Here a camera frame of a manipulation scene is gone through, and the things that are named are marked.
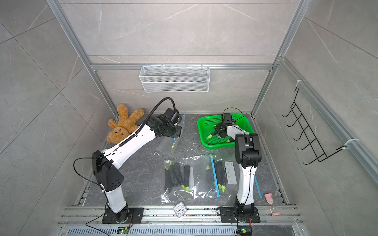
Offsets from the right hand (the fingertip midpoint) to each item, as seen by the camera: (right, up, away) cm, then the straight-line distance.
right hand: (218, 128), depth 108 cm
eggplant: (-29, -25, -20) cm, 43 cm away
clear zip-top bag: (-22, -29, -23) cm, 43 cm away
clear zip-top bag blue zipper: (+4, -29, -24) cm, 38 cm away
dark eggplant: (-3, -28, -23) cm, 36 cm away
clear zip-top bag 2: (-37, -12, -7) cm, 39 cm away
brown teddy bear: (-67, +2, -5) cm, 68 cm away
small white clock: (-26, -41, -33) cm, 59 cm away
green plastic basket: (-10, +3, -3) cm, 10 cm away
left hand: (-27, -1, -25) cm, 37 cm away
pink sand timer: (+22, -42, -33) cm, 58 cm away
